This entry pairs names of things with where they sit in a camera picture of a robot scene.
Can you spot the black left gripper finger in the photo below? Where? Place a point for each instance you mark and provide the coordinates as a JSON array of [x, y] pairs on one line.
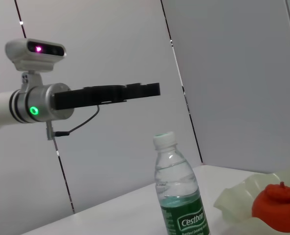
[[144, 91], [133, 85]]

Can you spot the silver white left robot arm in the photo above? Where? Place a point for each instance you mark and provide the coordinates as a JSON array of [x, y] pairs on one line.
[[17, 107]]

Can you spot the clear green-label water bottle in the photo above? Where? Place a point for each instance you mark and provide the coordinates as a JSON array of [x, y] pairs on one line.
[[179, 191]]

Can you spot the green glass fruit plate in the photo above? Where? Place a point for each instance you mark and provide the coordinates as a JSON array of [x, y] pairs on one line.
[[237, 195]]

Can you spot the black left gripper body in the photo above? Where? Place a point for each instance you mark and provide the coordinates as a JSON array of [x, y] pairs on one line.
[[86, 98]]

